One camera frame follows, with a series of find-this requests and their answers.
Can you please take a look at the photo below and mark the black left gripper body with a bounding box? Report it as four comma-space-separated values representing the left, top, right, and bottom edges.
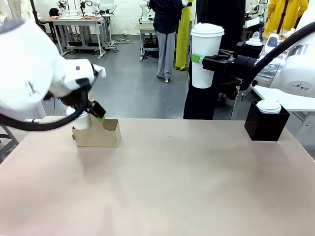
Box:
86, 100, 107, 119

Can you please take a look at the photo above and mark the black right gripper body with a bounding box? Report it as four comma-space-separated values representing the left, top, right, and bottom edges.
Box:
202, 55, 236, 72

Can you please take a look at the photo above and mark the brown cardboard cup carrier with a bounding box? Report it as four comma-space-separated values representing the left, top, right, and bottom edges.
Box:
71, 90, 122, 148

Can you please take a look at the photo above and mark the tall white paper cup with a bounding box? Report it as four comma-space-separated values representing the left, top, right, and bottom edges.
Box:
190, 23, 225, 89

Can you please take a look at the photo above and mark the white paper cup with lid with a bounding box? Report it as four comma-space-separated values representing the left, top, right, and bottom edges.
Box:
66, 107, 91, 130

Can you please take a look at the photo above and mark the white cup with domed lid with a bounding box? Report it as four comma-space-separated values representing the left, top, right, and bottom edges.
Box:
256, 99, 282, 115

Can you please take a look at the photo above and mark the yellow hanging garment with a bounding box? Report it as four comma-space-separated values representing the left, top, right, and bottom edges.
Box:
175, 0, 193, 71

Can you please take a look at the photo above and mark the white robot part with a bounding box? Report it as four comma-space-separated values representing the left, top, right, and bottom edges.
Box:
245, 31, 263, 46

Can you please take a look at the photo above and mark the person in plaid shirt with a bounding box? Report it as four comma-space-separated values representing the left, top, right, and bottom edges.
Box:
149, 0, 184, 83

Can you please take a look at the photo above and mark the person in black clothes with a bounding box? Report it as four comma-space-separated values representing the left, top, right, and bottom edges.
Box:
183, 0, 247, 120

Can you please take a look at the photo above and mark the white and grey device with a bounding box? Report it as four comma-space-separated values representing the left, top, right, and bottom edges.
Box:
264, 33, 282, 57

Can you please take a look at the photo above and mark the small grey metal table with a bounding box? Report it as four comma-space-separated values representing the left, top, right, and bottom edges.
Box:
136, 23, 160, 61

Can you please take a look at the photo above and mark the yellow raincoat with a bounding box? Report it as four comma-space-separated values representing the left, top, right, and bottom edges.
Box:
264, 0, 310, 33

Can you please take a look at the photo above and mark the black square box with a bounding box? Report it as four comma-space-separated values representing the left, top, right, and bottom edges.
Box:
244, 100, 290, 142

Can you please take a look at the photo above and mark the long grey metal table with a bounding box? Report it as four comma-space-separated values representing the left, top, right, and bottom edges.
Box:
49, 16, 118, 60

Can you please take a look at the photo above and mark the black tripod pole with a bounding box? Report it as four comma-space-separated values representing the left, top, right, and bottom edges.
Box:
29, 0, 48, 32

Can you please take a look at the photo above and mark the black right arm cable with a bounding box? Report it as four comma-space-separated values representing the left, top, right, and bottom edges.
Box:
240, 21, 315, 90

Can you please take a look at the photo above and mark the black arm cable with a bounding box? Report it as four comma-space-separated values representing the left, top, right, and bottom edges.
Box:
240, 21, 315, 90
0, 83, 91, 131

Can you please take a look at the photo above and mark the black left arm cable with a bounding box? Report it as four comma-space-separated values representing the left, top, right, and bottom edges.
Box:
0, 83, 91, 131

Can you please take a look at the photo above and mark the grey metal frame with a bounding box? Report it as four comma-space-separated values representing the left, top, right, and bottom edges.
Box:
0, 124, 20, 163

